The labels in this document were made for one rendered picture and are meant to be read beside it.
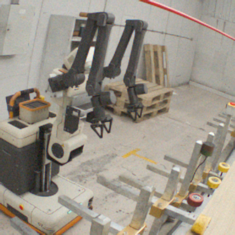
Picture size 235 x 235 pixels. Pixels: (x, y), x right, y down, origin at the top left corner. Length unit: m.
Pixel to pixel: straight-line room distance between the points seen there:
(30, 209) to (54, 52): 2.36
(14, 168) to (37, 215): 0.37
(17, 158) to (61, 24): 2.25
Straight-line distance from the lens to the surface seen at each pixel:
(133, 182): 1.52
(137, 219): 0.99
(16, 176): 2.13
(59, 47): 3.89
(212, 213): 1.35
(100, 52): 1.54
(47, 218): 2.08
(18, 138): 1.98
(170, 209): 1.18
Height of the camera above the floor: 1.60
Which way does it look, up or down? 18 degrees down
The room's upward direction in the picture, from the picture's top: 11 degrees clockwise
